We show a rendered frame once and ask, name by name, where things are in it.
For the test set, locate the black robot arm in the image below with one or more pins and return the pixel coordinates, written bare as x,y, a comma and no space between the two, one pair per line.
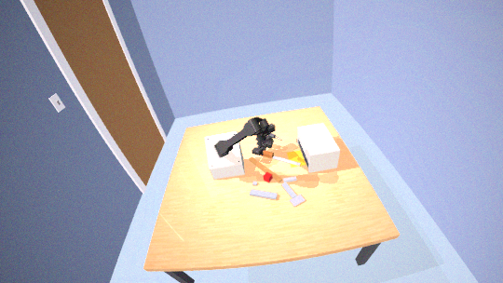
252,127

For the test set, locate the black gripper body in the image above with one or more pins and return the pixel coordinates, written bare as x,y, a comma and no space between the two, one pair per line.
258,150

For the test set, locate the small red cube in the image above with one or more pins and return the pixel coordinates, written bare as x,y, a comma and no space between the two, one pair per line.
268,177

